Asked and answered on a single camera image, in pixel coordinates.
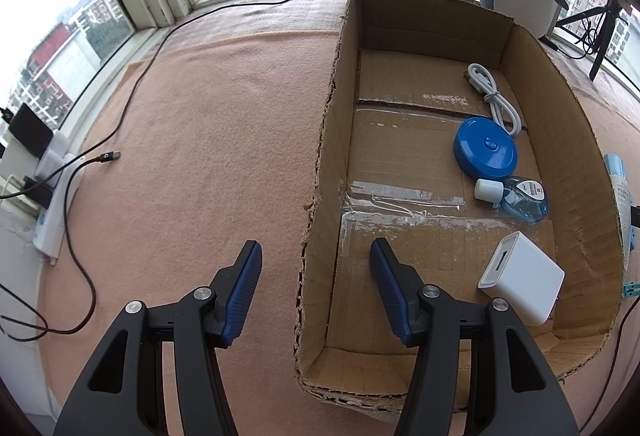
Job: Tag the black tripod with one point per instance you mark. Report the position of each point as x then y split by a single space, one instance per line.
602 45

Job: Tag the blue round case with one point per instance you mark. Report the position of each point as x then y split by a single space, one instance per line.
482 148

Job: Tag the teal plastic clip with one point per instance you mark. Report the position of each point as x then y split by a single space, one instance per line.
631 290

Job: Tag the large black power adapter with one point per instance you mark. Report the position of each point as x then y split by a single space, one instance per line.
30 130

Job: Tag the white wall charger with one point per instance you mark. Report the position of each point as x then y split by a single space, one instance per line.
520 281

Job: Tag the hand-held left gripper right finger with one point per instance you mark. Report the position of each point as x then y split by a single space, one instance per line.
390 286

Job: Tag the small black plug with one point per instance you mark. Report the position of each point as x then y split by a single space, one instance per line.
40 193

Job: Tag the small clear blue bottle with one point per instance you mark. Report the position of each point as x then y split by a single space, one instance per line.
525 198

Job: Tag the black inline remote control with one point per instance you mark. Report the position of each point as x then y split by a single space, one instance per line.
551 44

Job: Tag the white lotion bottle blue cap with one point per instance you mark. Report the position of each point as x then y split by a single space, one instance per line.
620 196

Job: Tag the checked blanket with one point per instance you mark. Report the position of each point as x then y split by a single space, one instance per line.
250 15

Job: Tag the white power strip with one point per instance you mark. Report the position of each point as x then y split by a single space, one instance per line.
55 206

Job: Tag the brown cardboard box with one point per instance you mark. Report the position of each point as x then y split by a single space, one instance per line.
400 165

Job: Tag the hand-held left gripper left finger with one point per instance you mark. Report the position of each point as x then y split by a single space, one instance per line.
245 286

